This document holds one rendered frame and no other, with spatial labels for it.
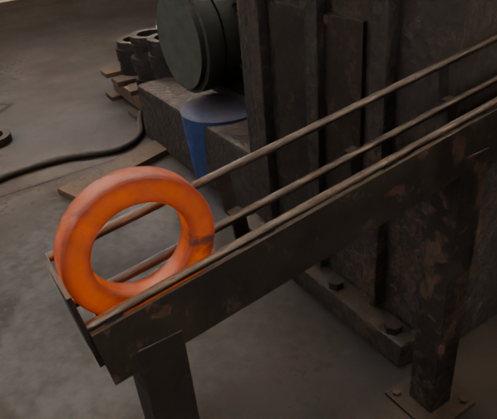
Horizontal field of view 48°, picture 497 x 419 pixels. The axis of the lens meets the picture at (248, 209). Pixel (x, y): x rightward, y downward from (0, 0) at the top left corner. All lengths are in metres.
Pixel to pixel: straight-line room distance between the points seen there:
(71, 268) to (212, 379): 0.77
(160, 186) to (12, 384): 0.96
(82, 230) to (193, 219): 0.13
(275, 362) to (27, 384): 0.59
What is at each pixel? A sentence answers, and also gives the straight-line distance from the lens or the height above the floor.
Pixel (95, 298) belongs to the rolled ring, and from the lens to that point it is 0.65.
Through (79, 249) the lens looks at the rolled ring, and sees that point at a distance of 0.62.
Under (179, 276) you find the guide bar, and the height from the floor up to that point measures 0.60.
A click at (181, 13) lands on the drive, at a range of 2.00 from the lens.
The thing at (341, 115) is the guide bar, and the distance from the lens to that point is 0.82.
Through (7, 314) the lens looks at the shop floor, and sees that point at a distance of 1.70.
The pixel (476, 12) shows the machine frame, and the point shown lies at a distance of 1.00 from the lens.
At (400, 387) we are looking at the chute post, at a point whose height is 0.01.
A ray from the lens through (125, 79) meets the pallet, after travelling 2.92.
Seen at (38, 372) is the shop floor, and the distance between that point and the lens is 1.49.
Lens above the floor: 1.00
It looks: 31 degrees down
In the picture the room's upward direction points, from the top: 5 degrees counter-clockwise
